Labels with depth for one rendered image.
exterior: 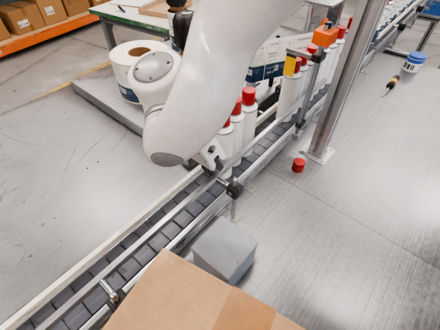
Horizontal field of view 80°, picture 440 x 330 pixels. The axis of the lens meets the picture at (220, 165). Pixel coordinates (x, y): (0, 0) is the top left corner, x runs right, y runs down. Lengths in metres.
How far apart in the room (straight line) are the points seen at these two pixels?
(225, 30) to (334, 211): 0.57
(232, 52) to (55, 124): 0.88
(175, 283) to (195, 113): 0.19
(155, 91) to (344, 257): 0.55
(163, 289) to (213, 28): 0.28
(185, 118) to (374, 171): 0.69
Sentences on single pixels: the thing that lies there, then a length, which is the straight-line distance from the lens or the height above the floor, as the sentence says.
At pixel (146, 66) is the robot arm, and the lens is 0.41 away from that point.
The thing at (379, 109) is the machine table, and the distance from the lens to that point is 1.18.
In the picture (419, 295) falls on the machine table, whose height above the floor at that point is 0.83.
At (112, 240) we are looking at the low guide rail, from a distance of 0.60.
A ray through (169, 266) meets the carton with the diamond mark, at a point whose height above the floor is 1.12.
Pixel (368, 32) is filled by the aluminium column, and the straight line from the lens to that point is 0.69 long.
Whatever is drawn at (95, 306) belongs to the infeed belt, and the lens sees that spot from 0.60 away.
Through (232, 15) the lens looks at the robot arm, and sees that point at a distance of 0.31.
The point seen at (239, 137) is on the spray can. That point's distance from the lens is 0.65.
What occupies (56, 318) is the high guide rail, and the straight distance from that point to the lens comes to 0.53.
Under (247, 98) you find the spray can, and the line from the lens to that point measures 0.64.
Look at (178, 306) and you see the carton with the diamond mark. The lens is 0.31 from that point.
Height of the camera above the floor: 1.42
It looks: 47 degrees down
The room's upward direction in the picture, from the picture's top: straight up
